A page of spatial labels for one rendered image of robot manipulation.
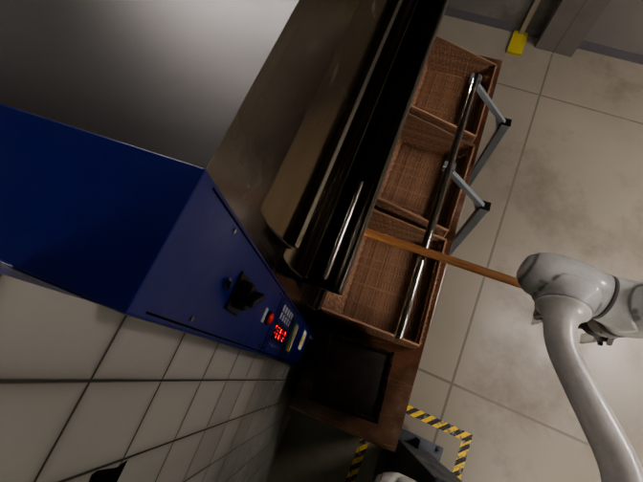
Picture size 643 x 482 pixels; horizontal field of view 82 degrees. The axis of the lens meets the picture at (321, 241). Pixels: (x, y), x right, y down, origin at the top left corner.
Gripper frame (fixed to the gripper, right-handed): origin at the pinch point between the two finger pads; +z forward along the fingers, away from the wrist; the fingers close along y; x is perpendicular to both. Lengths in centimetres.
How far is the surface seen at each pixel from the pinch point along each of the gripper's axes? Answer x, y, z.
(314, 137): 7, -76, -46
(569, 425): -11, 76, 136
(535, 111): 205, 8, 141
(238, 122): -13, -75, -76
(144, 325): -40, -73, -74
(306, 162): 1, -76, -45
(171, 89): -13, -84, -78
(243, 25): 1, -81, -78
